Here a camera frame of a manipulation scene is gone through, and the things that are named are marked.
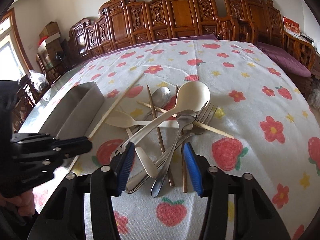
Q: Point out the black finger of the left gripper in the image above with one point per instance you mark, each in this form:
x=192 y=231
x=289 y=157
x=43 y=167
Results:
x=72 y=147

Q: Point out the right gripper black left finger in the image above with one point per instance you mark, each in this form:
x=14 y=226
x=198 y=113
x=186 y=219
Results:
x=63 y=214

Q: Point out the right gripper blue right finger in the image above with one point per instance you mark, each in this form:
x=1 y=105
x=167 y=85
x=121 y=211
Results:
x=255 y=217

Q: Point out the person's left hand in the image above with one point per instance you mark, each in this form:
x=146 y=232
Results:
x=24 y=203

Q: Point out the rectangular metal tin box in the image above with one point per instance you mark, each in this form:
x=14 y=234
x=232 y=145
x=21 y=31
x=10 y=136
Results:
x=70 y=117

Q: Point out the dark wooden chair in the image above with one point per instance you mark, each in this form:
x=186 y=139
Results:
x=27 y=98

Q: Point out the small cream plastic spoon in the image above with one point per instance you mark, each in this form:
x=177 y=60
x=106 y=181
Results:
x=122 y=120

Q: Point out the dark wooden chopstick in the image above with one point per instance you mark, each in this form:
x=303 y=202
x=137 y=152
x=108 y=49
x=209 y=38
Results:
x=184 y=175
x=159 y=135

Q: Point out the stacked cardboard boxes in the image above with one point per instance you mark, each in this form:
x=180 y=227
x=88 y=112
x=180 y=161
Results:
x=50 y=51

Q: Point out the metal spoon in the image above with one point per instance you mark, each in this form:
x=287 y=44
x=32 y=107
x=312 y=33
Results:
x=161 y=97
x=183 y=119

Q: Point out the strawberry flower print tablecloth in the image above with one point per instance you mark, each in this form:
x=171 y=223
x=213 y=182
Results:
x=276 y=135

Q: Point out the large cream plastic spoon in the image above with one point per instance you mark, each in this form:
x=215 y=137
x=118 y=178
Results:
x=191 y=96

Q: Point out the purple armchair cushion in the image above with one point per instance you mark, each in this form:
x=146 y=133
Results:
x=284 y=60

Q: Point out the long carved wooden sofa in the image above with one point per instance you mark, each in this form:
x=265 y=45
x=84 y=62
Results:
x=123 y=23

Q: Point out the purple sofa cushion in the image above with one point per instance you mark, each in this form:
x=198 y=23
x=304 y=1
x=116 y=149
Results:
x=199 y=37

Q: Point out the red calendar card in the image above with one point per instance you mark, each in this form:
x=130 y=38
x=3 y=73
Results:
x=291 y=27

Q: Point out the carved wooden armchair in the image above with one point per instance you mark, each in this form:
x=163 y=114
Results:
x=271 y=31

